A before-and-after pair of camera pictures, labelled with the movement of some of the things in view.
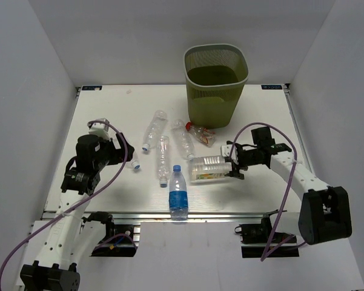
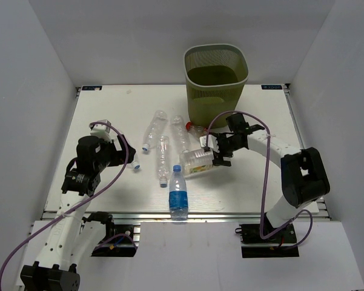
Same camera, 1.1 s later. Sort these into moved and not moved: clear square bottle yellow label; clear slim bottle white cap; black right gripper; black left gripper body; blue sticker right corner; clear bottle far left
Moved: clear square bottle yellow label; black right gripper
Not moved: clear bottle far left; clear slim bottle white cap; blue sticker right corner; black left gripper body
